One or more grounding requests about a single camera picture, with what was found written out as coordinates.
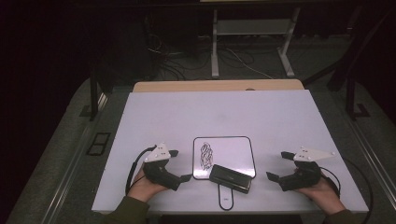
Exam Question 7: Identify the white floor cable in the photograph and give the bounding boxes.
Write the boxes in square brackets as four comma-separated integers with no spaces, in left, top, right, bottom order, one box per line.
[223,46,275,80]

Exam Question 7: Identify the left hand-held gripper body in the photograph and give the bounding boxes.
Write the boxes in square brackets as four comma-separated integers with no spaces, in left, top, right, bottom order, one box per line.
[142,142,183,191]

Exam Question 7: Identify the black floor outlet frame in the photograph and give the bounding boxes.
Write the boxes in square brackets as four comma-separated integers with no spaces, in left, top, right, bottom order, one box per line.
[86,132,112,157]

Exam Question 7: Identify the person's left hand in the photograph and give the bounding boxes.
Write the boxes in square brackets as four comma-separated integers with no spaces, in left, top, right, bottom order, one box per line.
[127,167,169,203]

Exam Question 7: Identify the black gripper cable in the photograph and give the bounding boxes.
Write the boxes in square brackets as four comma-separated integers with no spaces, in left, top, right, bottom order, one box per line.
[319,166,342,199]
[124,145,158,196]

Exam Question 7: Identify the white metal desk frame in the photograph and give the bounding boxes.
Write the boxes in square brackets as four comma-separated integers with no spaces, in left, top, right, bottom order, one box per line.
[210,7,302,78]

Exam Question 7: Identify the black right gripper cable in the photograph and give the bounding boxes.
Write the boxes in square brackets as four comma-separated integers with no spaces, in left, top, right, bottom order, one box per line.
[319,166,342,199]

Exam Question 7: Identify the thin black cable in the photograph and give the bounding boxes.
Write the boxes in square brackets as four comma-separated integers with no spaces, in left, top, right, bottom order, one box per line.
[342,158,374,224]

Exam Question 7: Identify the black floor cables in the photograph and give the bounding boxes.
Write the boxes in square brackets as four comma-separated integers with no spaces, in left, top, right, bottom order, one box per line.
[146,34,213,82]

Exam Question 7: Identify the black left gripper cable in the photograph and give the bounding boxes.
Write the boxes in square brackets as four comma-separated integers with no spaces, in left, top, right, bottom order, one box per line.
[124,145,158,196]

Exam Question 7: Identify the small whiteboard with handle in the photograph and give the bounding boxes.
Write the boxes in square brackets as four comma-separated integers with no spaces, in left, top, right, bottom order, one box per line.
[191,135,257,212]

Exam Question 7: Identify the black eraser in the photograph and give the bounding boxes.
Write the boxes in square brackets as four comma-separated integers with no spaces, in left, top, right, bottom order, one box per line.
[208,163,253,195]

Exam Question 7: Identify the person's right hand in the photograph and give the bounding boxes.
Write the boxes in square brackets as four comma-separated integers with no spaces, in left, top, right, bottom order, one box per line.
[295,176,347,216]

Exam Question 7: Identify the black metal stand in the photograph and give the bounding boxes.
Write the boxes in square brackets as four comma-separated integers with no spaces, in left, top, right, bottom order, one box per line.
[78,68,108,122]
[345,74,372,121]

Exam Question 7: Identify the light wooden table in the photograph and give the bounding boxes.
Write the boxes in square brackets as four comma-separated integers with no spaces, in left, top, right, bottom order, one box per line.
[133,78,305,93]

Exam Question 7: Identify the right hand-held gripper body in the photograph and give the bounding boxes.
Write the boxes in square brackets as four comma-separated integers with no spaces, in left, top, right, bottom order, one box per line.
[277,147,336,192]

